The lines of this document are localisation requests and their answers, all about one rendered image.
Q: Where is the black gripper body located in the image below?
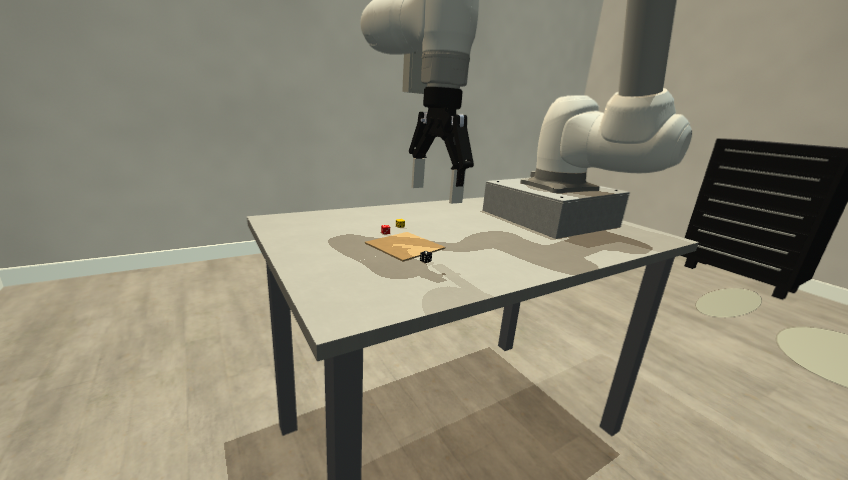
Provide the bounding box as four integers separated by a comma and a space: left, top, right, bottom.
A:
423, 87, 463, 137

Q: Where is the tan square mat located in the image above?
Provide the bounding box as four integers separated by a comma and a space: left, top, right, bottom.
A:
365, 232, 445, 261

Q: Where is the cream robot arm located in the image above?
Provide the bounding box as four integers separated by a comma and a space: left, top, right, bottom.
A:
360, 0, 692, 194

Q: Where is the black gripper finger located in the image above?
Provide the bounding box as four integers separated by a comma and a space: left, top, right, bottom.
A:
409, 112, 437, 188
435, 114, 474, 204

